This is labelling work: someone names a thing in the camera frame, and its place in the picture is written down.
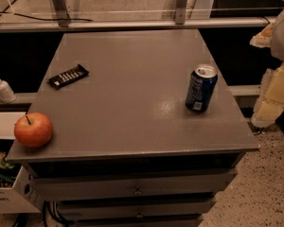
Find metal frame rail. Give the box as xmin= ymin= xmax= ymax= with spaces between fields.
xmin=0 ymin=16 xmax=276 ymax=33

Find white pump bottle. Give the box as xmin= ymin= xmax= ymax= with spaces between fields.
xmin=0 ymin=79 xmax=16 ymax=103

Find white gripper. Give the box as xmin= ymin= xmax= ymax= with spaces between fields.
xmin=250 ymin=9 xmax=284 ymax=128

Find white cardboard box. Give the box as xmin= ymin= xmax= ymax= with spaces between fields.
xmin=0 ymin=112 xmax=44 ymax=214

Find black cable on floor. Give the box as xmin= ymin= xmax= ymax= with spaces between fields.
xmin=0 ymin=10 xmax=94 ymax=23

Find grey drawer cabinet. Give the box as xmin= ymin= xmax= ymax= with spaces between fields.
xmin=8 ymin=29 xmax=257 ymax=227

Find black snack bar packet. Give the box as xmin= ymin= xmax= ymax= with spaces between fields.
xmin=48 ymin=64 xmax=89 ymax=90

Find red apple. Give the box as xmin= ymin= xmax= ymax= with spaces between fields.
xmin=14 ymin=113 xmax=53 ymax=148

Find blue pepsi can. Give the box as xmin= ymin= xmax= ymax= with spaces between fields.
xmin=186 ymin=64 xmax=218 ymax=113

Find black cables under cabinet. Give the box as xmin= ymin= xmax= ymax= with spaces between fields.
xmin=41 ymin=201 xmax=74 ymax=227

